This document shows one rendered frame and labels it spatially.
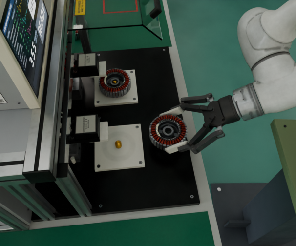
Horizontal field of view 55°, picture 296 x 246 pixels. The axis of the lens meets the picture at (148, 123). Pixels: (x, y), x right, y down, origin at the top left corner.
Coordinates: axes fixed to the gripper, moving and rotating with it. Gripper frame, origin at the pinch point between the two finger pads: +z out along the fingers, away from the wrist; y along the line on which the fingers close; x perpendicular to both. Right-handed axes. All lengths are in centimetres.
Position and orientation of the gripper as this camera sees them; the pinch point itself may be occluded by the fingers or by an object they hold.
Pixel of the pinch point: (169, 131)
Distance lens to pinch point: 84.8
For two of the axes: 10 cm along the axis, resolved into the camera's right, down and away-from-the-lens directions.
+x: 4.9, 4.3, 7.6
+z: -8.6, 3.4, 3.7
